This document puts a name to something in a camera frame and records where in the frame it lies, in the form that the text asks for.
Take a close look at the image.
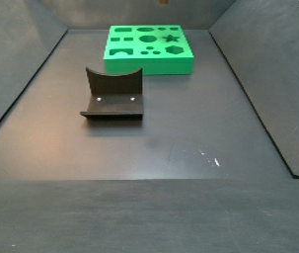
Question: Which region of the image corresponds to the black curved holder stand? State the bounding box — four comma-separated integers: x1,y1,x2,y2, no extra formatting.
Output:
81,68,145,119

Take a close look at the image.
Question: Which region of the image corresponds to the green shape-sorter block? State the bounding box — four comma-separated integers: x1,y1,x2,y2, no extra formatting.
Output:
103,25,194,75

